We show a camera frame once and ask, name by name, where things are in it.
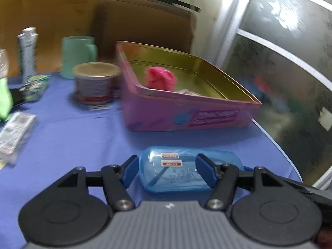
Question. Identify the green white tissue packet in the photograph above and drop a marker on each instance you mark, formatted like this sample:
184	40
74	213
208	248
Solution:
35	87

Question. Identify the white paper packet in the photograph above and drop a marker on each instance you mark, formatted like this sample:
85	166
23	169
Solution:
188	92

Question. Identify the grey white drink carton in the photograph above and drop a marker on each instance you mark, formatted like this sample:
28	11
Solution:
27	54

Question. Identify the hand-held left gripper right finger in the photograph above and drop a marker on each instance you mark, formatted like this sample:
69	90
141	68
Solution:
205	171

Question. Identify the crumpled clear plastic bottle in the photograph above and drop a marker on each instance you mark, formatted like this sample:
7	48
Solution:
3	63

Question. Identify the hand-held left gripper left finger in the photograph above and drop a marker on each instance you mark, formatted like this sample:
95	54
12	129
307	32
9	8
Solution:
131	170

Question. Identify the white wipes packet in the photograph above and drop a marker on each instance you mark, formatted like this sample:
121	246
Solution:
15	132

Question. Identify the wooden board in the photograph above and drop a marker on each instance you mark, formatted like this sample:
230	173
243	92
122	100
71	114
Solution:
51	13

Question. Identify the small white label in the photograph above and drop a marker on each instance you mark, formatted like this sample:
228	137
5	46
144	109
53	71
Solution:
99	107

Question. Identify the blue tablecloth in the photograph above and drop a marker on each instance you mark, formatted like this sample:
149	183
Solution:
83	140

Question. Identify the brown chair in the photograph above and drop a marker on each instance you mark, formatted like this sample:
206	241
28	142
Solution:
145	28

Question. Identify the frosted glass sliding door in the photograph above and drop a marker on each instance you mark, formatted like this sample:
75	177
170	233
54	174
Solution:
280	64

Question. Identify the mint green cup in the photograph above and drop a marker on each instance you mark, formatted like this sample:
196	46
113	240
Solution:
75	54

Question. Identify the pink cloth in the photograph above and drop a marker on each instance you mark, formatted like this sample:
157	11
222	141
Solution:
159	79

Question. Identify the pink biscuit tin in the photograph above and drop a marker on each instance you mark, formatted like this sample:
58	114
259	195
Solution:
160	114

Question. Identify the translucent blue plastic case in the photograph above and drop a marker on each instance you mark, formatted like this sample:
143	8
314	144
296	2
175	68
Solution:
176	176

